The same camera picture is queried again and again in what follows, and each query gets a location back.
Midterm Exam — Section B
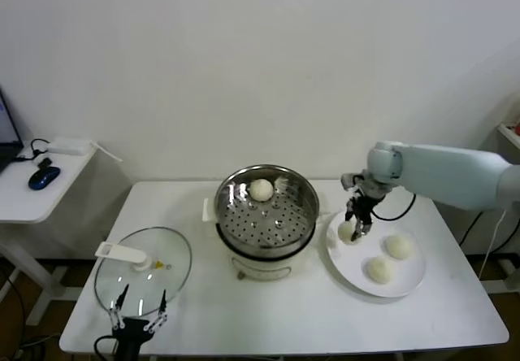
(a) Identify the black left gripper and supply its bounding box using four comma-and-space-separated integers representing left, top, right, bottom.
107, 283, 169, 361

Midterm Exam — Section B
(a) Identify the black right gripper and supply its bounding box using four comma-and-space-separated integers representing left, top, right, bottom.
344, 188, 387, 242

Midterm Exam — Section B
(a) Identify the white steamed baozi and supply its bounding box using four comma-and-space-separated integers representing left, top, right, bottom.
363, 256, 396, 285
383, 234, 415, 261
336, 221, 355, 244
249, 177, 274, 202

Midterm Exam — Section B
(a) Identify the blue computer mouse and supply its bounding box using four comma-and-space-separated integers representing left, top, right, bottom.
28, 166, 61, 191

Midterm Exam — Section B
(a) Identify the stainless steel steamer basket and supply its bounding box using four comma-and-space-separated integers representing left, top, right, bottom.
214, 164, 320, 259

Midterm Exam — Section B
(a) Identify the white round plate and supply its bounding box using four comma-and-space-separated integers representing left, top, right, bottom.
325, 210, 427, 299

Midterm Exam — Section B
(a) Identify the white electric cooker pot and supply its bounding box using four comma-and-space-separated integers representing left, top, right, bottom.
201, 189, 332, 283

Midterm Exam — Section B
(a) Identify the white side desk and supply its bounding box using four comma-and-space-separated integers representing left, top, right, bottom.
0, 141, 98, 325

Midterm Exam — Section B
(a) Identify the white plastic stick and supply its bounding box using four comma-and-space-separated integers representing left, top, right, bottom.
89, 141, 123, 163

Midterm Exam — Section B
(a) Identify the white rectangular box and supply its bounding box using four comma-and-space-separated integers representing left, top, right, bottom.
46, 136, 90, 157

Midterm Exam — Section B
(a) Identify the white shelf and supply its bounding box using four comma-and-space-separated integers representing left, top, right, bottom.
497, 124, 520, 150

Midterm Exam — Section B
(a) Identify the black laptop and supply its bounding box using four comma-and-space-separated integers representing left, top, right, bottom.
0, 86, 24, 173

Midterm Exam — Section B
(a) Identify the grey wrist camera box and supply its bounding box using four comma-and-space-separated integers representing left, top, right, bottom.
340, 172, 366, 194

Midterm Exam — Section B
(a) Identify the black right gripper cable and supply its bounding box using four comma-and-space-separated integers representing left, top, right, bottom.
371, 192, 418, 220

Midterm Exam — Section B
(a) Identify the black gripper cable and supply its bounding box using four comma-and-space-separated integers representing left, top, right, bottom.
93, 334, 119, 361
371, 192, 418, 220

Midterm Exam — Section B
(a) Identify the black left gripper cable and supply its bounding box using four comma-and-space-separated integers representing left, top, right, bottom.
93, 334, 119, 361

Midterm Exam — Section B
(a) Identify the glass lid with white handle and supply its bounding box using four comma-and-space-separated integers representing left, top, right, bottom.
93, 225, 193, 310

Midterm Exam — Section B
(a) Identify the white hanging cable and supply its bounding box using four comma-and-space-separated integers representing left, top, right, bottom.
477, 208, 509, 281

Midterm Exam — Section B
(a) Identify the thin black desk cable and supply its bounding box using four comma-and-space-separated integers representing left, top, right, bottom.
15, 138, 50, 163

